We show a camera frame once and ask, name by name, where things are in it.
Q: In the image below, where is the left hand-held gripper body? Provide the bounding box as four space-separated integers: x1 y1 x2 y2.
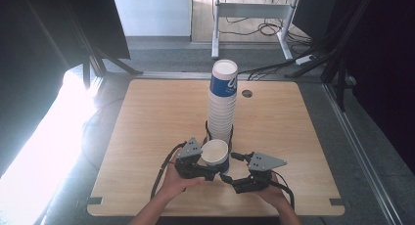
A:
174 137 205 180

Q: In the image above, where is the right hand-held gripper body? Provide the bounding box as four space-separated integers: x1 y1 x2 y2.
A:
231 152 288 194

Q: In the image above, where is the blue and white paper cup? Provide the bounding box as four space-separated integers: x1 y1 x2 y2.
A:
200 138 230 174

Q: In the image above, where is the stack of paper cups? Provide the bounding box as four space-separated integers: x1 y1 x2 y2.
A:
207 59 239 145

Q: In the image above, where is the person's left hand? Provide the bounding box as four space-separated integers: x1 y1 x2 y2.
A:
160 151 207 202

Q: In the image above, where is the person's right hand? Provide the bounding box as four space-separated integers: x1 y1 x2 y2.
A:
253 172 292 208

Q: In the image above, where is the white power strip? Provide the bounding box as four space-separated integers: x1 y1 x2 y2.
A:
295 54 317 67

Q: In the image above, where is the black metal stand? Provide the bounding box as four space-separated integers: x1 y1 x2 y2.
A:
285 0 376 112

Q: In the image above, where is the black tripod stand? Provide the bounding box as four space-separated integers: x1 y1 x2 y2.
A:
69 19 145 89

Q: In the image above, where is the white panel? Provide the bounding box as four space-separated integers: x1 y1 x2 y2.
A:
111 0 193 37

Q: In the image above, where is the dark curtain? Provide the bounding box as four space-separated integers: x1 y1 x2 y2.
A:
0 0 131 177
336 0 415 174

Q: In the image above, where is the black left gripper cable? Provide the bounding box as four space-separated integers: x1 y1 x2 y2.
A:
150 141 188 200

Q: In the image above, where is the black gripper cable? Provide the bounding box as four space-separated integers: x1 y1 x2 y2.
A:
150 141 188 200
268 170 296 209

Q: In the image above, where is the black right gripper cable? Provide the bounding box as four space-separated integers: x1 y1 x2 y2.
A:
268 170 296 209

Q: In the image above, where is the black power cable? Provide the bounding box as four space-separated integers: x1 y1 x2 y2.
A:
237 60 298 81

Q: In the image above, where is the metal floor rail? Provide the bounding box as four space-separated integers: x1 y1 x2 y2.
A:
321 82 405 225

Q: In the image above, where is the tangle of black floor cables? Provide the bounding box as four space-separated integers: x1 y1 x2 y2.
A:
224 0 314 47

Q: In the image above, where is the grey metal desk frame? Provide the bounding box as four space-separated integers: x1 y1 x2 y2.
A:
210 0 302 62

